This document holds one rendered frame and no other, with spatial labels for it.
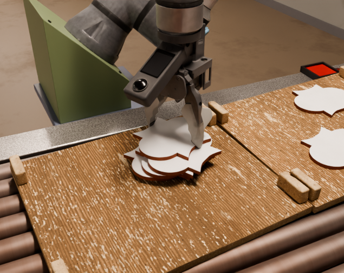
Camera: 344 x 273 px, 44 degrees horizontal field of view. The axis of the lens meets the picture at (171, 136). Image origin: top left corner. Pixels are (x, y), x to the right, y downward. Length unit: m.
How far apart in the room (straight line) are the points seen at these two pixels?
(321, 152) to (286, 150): 0.06
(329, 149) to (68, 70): 0.58
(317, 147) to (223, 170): 0.19
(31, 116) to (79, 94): 1.85
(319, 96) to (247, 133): 0.23
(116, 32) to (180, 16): 0.41
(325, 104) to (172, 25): 0.46
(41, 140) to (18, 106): 2.09
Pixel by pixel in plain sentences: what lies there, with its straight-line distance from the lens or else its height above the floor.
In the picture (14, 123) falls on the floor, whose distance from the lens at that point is 2.83.
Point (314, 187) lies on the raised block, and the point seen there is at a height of 0.96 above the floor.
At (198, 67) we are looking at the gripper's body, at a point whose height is 1.11.
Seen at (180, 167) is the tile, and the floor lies 0.97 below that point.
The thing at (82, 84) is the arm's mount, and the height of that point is 0.96.
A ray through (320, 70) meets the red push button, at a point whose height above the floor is 0.93.
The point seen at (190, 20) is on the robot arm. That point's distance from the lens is 0.67.
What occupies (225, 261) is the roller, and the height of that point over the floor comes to 0.92.
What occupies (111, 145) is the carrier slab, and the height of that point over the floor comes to 0.94.
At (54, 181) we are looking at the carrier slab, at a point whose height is 0.94.
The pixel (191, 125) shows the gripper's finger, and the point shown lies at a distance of 0.74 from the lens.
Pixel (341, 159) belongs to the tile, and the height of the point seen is 0.94.
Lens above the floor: 1.42
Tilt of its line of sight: 34 degrees down
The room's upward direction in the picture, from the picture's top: straight up
